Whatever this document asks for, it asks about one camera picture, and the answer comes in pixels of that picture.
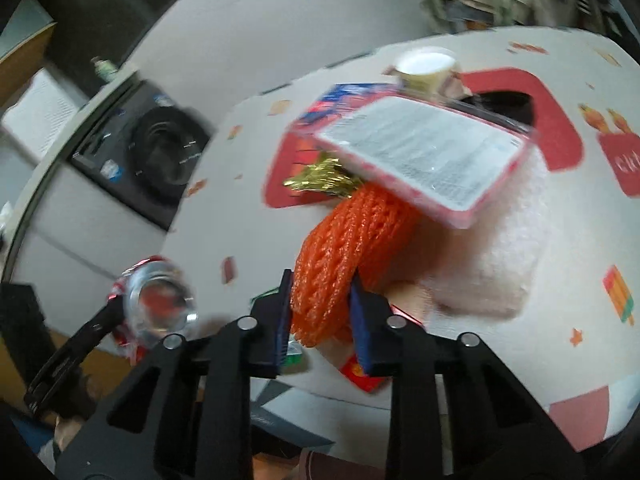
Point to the white cabinet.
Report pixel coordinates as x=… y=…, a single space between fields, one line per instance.
x=75 y=240

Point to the black round lid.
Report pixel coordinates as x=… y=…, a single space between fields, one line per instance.
x=505 y=105

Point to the white cartoon printed mat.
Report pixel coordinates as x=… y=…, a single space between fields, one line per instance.
x=575 y=240

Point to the gold foil wrapper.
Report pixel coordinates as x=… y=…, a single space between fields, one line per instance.
x=325 y=180

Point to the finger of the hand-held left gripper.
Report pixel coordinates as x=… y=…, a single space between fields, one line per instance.
x=75 y=355

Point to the yellow paper cup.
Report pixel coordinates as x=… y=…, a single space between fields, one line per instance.
x=425 y=65

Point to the black appliance with round window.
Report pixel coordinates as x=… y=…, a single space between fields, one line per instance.
x=160 y=145

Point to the grey cardboard box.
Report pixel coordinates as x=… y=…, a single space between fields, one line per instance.
x=285 y=420

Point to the crushed red aluminium can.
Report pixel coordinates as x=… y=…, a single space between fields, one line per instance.
x=155 y=305

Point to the red plastic package white label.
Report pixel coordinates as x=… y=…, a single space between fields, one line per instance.
x=425 y=160

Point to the small green capped bottle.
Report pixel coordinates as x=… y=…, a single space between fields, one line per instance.
x=103 y=69

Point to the orange foam net sleeve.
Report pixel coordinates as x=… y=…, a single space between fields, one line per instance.
x=345 y=245

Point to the red paper packet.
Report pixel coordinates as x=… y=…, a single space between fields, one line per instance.
x=362 y=381

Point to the white foam net sleeve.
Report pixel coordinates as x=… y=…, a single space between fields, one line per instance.
x=495 y=260

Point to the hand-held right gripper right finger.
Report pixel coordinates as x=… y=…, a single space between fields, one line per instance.
x=362 y=332

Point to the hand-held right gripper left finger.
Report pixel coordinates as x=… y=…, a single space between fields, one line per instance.
x=282 y=322

